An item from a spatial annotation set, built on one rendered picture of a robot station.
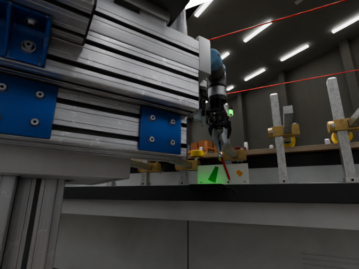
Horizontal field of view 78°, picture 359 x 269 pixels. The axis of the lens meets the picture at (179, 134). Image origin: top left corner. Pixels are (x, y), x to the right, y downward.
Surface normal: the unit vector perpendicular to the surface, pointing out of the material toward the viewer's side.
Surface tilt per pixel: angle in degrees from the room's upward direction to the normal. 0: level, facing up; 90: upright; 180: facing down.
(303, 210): 90
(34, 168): 90
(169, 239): 90
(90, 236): 90
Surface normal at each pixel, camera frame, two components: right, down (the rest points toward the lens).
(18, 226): 0.53, -0.22
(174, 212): -0.42, -0.25
